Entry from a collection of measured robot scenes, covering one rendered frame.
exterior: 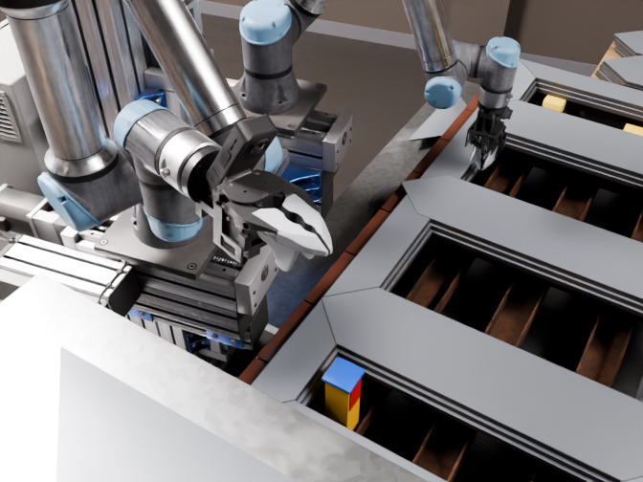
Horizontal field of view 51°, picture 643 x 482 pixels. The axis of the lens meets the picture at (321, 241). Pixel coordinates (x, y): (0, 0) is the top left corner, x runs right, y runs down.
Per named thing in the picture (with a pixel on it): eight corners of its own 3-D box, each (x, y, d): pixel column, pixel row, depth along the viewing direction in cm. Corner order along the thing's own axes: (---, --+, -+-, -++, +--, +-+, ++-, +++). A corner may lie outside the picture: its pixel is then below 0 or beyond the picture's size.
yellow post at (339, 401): (358, 428, 142) (361, 374, 129) (345, 448, 139) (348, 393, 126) (337, 418, 144) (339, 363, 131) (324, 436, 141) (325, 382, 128)
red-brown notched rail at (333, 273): (515, 77, 230) (518, 61, 226) (219, 449, 129) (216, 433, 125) (503, 74, 231) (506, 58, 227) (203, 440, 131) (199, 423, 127)
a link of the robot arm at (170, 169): (209, 122, 85) (152, 141, 80) (232, 138, 83) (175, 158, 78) (209, 173, 90) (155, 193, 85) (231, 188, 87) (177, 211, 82)
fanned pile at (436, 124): (490, 103, 234) (492, 94, 231) (443, 163, 209) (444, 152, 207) (456, 94, 238) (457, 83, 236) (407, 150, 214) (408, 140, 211)
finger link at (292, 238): (324, 286, 74) (268, 243, 79) (330, 243, 70) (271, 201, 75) (303, 297, 72) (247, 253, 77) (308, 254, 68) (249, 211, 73)
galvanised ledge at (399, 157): (501, 98, 242) (502, 91, 240) (304, 349, 161) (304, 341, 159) (449, 83, 249) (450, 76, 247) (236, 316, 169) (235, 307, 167)
